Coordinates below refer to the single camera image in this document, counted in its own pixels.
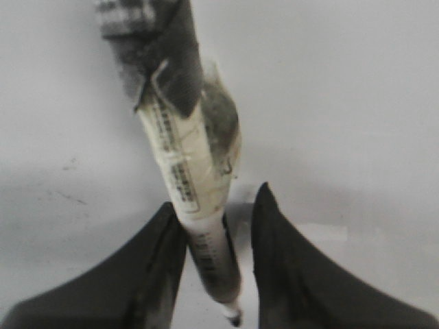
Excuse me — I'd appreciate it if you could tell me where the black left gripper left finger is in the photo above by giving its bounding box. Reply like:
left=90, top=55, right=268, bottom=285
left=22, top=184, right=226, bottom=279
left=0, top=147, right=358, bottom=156
left=1, top=202, right=187, bottom=328

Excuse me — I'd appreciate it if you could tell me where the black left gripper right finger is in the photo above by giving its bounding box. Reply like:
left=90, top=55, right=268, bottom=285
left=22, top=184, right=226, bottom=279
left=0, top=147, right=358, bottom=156
left=252, top=183, right=438, bottom=328

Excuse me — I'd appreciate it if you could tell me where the white taped whiteboard marker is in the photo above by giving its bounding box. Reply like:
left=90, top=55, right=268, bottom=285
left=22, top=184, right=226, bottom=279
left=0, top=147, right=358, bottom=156
left=137, top=1, right=242, bottom=327

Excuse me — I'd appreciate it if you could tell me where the white glossy whiteboard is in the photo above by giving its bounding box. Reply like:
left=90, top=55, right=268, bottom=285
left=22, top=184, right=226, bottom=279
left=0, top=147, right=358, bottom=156
left=1, top=1, right=438, bottom=328

